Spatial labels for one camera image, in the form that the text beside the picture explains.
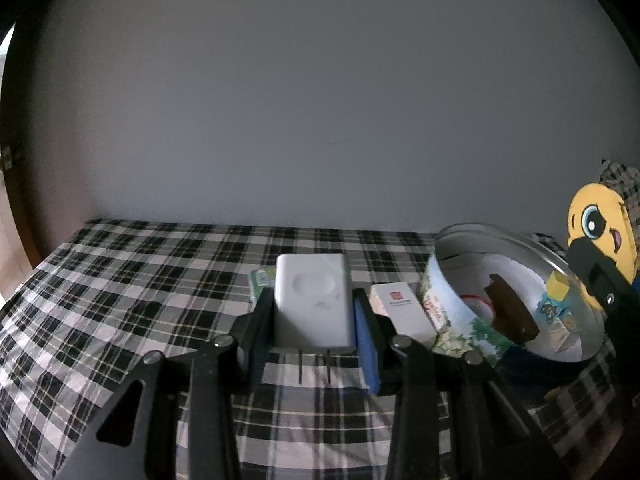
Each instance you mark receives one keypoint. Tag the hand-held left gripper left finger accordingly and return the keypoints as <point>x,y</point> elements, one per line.
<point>257,350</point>

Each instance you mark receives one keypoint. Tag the blue cartoon sticker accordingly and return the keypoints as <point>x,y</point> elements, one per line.
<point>551,309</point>

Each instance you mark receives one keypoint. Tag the white box with red label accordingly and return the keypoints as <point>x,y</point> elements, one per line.
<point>402,315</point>

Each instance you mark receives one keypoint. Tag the white plug charger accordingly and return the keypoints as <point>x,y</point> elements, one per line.
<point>310,310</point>

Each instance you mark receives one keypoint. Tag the beige door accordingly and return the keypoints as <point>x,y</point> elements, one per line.
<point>10,255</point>

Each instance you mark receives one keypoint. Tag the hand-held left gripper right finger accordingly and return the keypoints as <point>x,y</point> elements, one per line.
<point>365,350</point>

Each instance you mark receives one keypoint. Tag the round printed metal tin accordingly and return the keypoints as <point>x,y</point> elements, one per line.
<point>450,305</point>

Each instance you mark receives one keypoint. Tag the small pale printed box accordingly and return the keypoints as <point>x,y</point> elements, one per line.
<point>565,336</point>

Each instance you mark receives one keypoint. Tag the brown wooden block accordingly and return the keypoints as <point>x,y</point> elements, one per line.
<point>510,310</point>

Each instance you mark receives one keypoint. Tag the yellow cartoon face toy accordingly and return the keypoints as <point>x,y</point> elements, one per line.
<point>595,210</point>

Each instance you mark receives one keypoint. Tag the dark wooden door frame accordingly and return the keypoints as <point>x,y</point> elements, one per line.
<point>25,200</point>

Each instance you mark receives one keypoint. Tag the yellow cube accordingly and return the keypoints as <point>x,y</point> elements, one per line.
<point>557,285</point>

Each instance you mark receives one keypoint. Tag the metal door hinge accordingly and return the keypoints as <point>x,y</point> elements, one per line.
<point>12,158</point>

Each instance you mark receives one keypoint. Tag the green packet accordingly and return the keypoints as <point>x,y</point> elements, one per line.
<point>261,285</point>

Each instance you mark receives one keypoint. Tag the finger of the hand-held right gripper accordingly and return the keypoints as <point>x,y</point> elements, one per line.
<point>597,267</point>

